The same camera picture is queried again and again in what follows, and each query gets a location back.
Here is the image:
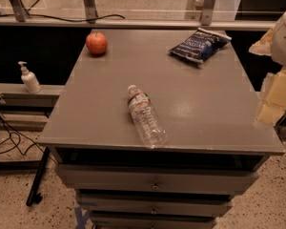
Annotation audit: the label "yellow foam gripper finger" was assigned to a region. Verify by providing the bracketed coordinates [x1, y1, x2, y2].
[256, 67, 286, 126]

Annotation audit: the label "red apple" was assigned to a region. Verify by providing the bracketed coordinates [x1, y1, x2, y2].
[86, 31, 108, 55]

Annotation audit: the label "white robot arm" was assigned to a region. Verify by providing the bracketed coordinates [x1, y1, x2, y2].
[249, 11, 286, 126]

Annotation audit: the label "grey drawer cabinet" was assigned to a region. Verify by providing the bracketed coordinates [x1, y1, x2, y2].
[40, 29, 284, 229]

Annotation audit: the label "blue chip bag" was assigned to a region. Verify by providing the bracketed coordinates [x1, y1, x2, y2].
[169, 28, 232, 64]

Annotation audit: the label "clear plastic water bottle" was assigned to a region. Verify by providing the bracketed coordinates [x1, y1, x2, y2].
[128, 85, 167, 149]

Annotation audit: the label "blue floor tape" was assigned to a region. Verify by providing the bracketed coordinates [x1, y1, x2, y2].
[74, 205, 97, 229]

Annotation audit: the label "white pump dispenser bottle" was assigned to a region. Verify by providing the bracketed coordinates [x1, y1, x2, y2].
[18, 61, 41, 94]

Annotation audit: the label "black stand leg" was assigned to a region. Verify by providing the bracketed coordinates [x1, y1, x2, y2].
[26, 148, 50, 207]

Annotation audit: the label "metal railing frame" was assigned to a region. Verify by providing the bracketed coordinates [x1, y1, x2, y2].
[0, 0, 276, 31]

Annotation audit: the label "black floor cables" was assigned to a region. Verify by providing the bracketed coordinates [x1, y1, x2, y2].
[0, 94, 46, 156]

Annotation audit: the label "black cable on ledge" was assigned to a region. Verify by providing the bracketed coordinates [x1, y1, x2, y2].
[0, 13, 126, 23]

